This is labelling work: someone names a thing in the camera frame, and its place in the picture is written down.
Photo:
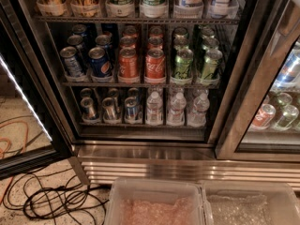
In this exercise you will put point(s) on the orange soda can front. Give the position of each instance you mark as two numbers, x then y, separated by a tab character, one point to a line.
128	63

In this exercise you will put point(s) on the small energy drink can left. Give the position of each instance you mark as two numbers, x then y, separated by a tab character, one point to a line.
89	111

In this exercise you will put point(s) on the clear water bottle right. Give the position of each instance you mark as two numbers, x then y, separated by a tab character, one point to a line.
197	114

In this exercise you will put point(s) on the small energy drink can middle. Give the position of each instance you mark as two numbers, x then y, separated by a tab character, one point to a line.
111	111

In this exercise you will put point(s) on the clear bin white bubble wrap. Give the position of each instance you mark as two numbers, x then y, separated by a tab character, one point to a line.
249	203

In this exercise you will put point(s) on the green white soda bottle right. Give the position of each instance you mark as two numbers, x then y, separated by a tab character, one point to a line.
153	8

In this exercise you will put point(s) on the clear water bottle left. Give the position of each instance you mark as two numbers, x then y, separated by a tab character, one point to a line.
154	109

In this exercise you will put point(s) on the wire shelf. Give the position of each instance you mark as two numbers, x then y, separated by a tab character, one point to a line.
61	19
141	85

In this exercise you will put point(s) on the clear water bottle middle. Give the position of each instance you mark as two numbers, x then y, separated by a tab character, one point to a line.
176	109

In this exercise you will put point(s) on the steel fridge base grille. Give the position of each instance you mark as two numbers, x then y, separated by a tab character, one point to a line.
102	164

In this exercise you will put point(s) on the small blue energy drink can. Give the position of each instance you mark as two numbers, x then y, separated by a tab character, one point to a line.
132	108

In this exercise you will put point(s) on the closed glass fridge door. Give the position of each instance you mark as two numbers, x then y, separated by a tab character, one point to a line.
262	94

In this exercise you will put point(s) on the red coca-cola can front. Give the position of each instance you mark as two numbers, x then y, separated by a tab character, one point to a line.
155	64

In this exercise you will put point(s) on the blue pepsi can front left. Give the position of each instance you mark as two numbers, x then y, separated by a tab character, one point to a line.
71	61

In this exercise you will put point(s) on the top wire shelf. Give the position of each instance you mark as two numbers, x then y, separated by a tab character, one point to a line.
61	19

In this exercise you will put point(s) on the middle wire shelf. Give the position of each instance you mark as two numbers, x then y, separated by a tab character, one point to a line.
141	85

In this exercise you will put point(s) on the green soda can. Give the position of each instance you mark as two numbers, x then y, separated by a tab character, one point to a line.
211	61
182	64

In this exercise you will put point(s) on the clear water bottle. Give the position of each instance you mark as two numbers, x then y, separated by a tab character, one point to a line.
176	109
197	114
154	109

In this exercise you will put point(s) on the open glass fridge door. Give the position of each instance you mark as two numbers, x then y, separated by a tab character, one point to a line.
25	119

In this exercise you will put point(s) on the blue pepsi can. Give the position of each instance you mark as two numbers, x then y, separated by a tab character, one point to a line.
100	62
71	61

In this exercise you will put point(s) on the clear bin pink bubble wrap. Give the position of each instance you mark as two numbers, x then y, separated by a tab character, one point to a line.
154	202

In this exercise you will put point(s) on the green soda can front right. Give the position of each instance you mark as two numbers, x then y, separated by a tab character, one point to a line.
211	61

